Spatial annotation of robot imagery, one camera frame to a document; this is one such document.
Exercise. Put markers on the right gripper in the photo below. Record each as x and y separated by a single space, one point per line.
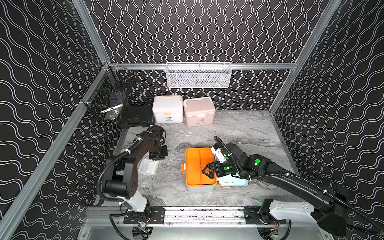
215 166

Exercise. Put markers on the white wire wall basket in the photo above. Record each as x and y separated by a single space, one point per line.
197 75

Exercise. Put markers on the white gauze packet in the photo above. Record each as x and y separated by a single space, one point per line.
148 167

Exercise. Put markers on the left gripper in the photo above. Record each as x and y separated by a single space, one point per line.
157 153

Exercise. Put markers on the light blue first aid box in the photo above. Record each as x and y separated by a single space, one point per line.
224 182

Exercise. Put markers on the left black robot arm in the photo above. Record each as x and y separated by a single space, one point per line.
118 181

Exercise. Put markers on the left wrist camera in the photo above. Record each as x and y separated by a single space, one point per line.
160 131

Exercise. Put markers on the white first aid box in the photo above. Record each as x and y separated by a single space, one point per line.
168 109

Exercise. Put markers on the pink first aid box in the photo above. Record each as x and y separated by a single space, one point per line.
199 111

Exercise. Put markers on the black wire wall basket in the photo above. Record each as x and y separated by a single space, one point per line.
112 94

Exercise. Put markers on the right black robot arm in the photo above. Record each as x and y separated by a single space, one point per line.
329 206

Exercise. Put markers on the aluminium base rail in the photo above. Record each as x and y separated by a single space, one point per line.
199 217

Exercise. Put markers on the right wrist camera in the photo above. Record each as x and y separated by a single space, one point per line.
230 153

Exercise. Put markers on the black plastic tool case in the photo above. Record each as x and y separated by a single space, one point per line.
136 116

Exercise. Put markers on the orange tray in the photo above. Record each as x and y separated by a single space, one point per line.
196 160

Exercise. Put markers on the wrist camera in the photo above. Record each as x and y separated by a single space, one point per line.
160 131
230 153

